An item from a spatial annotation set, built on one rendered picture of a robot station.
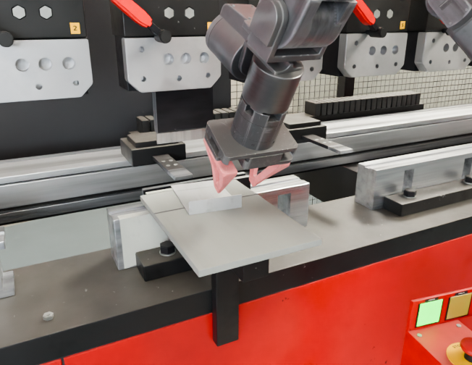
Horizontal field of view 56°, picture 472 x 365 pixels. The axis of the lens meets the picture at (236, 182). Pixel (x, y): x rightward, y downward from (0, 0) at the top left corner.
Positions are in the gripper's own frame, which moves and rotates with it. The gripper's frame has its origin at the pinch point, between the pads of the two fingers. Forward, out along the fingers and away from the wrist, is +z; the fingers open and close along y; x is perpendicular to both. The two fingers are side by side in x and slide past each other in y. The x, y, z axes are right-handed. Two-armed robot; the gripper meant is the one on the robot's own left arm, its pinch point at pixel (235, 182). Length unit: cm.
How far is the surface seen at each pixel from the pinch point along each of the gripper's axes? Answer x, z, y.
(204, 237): 4.2, 5.3, 5.3
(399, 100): -45, 31, -90
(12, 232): -153, 213, 36
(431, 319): 22.5, 17.9, -32.3
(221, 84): -61, 32, -31
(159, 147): -30.1, 22.8, -1.1
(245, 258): 10.7, 1.5, 3.1
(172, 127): -17.9, 5.7, 2.4
